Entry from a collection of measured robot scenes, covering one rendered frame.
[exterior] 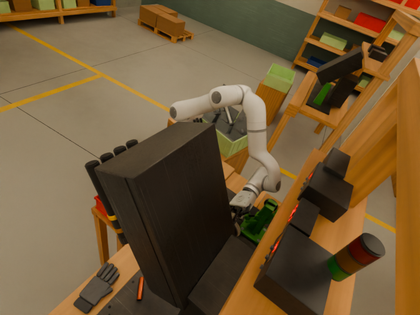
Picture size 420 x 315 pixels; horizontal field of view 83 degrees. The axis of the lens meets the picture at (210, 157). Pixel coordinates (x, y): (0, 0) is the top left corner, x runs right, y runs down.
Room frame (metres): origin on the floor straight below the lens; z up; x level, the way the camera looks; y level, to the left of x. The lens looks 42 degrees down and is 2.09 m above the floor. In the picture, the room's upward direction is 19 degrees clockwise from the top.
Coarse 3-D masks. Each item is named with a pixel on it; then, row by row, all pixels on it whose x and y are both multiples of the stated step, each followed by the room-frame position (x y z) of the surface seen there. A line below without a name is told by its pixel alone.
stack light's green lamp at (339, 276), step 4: (332, 256) 0.33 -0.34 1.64; (328, 260) 0.32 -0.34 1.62; (332, 260) 0.32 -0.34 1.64; (328, 264) 0.31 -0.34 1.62; (332, 264) 0.31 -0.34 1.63; (336, 264) 0.30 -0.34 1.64; (332, 268) 0.30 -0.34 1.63; (336, 268) 0.30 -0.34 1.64; (340, 268) 0.30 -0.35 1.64; (332, 272) 0.30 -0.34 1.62; (336, 272) 0.29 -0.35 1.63; (340, 272) 0.29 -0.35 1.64; (344, 272) 0.29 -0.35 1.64; (332, 276) 0.29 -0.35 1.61; (336, 276) 0.29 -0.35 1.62; (340, 276) 0.29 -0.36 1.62; (344, 276) 0.29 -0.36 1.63; (348, 276) 0.29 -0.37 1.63; (336, 280) 0.29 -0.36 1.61; (340, 280) 0.29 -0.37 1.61
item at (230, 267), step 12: (228, 240) 0.52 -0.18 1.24; (228, 252) 0.47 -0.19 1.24; (240, 252) 0.49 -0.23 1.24; (252, 252) 0.50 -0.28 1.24; (216, 264) 0.41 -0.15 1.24; (228, 264) 0.43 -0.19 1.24; (240, 264) 0.44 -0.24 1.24; (204, 276) 0.36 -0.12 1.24; (216, 276) 0.37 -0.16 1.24; (228, 276) 0.38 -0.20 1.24; (204, 288) 0.32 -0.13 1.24; (216, 288) 0.33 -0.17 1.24; (228, 288) 0.35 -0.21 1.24; (192, 300) 0.27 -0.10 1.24; (204, 300) 0.29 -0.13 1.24; (216, 300) 0.30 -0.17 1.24; (180, 312) 0.27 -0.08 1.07; (192, 312) 0.26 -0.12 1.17; (204, 312) 0.25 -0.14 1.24; (216, 312) 0.26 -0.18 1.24
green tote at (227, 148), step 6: (204, 120) 1.70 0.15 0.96; (234, 120) 2.01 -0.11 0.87; (216, 132) 1.61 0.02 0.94; (222, 138) 1.58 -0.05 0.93; (240, 138) 1.62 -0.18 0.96; (246, 138) 1.69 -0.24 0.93; (222, 144) 1.56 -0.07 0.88; (228, 144) 1.54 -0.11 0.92; (234, 144) 1.56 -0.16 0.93; (240, 144) 1.65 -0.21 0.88; (246, 144) 1.75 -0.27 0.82; (222, 150) 1.55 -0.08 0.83; (228, 150) 1.53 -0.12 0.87; (234, 150) 1.60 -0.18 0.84; (228, 156) 1.53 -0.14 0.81
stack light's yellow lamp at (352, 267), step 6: (336, 252) 0.33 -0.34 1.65; (342, 252) 0.32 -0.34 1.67; (348, 252) 0.31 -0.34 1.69; (336, 258) 0.31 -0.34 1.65; (342, 258) 0.31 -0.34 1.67; (348, 258) 0.30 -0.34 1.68; (342, 264) 0.30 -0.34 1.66; (348, 264) 0.29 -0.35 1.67; (354, 264) 0.29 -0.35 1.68; (360, 264) 0.29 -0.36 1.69; (342, 270) 0.29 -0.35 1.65; (348, 270) 0.29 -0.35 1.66; (354, 270) 0.29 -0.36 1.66
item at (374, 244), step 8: (360, 240) 0.32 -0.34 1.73; (368, 240) 0.32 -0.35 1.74; (376, 240) 0.33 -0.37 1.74; (352, 248) 0.31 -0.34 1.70; (360, 248) 0.30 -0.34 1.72; (368, 248) 0.30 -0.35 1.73; (376, 248) 0.31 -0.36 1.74; (384, 248) 0.31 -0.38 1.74; (352, 256) 0.30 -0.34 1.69; (360, 256) 0.29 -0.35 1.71; (368, 256) 0.29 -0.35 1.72; (376, 256) 0.29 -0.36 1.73; (368, 264) 0.29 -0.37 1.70
